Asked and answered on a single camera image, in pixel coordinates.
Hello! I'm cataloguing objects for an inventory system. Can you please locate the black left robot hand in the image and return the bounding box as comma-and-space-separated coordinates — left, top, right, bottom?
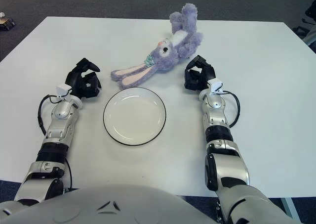
64, 57, 102, 100

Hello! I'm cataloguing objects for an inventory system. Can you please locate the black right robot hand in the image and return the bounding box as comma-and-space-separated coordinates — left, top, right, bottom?
184, 55, 217, 91

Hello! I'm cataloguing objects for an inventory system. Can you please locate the purple plush bunny doll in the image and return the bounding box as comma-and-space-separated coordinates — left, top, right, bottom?
110, 3, 204, 90

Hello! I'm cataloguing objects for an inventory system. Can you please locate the white plate with black rim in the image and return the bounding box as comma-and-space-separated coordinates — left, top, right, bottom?
103, 87, 167, 146

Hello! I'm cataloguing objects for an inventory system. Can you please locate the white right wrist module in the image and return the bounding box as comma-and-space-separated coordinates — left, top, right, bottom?
208, 78, 224, 94

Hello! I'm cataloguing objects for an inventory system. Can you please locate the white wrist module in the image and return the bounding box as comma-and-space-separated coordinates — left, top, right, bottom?
208, 78, 224, 94
56, 84, 72, 97

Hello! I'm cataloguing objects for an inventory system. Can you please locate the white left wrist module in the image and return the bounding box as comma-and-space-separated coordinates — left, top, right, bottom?
56, 84, 72, 97

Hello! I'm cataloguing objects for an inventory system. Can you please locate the brown black box on floor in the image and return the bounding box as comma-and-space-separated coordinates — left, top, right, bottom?
0, 16, 16, 31

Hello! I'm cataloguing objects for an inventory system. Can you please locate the black office chair base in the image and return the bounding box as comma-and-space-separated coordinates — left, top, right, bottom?
292, 0, 316, 39

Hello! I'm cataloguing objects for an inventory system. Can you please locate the blue grey fabric item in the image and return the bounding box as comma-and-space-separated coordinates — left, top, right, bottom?
302, 27, 316, 53

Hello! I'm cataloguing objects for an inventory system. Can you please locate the grey robot torso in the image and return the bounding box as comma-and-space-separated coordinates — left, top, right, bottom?
0, 184, 218, 224

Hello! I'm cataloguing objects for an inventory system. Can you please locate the white table leg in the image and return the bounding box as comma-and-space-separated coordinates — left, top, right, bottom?
281, 197, 301, 221

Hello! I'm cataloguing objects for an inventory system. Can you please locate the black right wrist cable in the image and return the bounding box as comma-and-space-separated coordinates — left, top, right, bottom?
222, 90, 240, 129

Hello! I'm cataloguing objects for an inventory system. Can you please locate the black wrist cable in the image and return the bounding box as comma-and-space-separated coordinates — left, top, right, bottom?
222, 90, 240, 129
37, 93, 62, 135

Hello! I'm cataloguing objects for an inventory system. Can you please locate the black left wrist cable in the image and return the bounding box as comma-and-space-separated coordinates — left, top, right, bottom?
37, 93, 62, 135

